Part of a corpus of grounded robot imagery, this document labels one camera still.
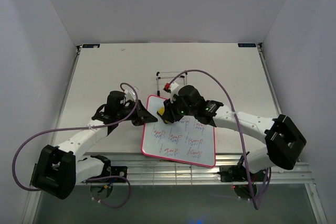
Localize black metal easel stand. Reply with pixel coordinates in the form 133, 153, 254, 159
155, 71, 188, 97

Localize blue corner label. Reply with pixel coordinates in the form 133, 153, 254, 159
82, 44, 100, 48
238, 43, 256, 48

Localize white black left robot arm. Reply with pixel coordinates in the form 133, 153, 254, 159
31, 91, 157, 199

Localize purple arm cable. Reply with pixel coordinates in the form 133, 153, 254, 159
167, 69, 271, 210
12, 82, 139, 208

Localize blue left corner label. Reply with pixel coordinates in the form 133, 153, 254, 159
82, 44, 100, 48

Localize pink framed whiteboard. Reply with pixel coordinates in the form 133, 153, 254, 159
141, 95, 216, 168

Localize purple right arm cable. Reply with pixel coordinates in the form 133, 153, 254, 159
167, 69, 271, 210

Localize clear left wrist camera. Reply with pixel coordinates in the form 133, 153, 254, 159
124, 87, 139, 102

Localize blue right corner label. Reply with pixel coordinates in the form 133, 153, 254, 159
238, 43, 256, 48

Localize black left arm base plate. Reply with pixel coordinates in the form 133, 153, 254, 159
106, 166, 128, 183

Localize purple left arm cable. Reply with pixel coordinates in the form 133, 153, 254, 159
12, 82, 139, 208

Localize aluminium table frame rails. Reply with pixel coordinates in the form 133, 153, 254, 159
35, 43, 327, 223

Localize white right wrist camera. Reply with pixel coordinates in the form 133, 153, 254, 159
163, 82, 181, 103

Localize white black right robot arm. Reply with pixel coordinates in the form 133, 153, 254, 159
158, 83, 307, 182

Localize yellow bone shaped eraser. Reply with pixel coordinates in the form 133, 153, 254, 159
157, 107, 165, 117

